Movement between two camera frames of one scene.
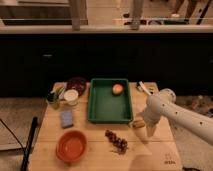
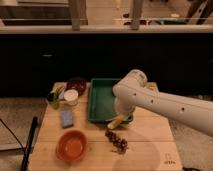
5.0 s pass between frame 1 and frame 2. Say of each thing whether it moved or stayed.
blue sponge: stayed
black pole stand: stayed
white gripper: moved
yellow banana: moved
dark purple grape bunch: stayed
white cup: stayed
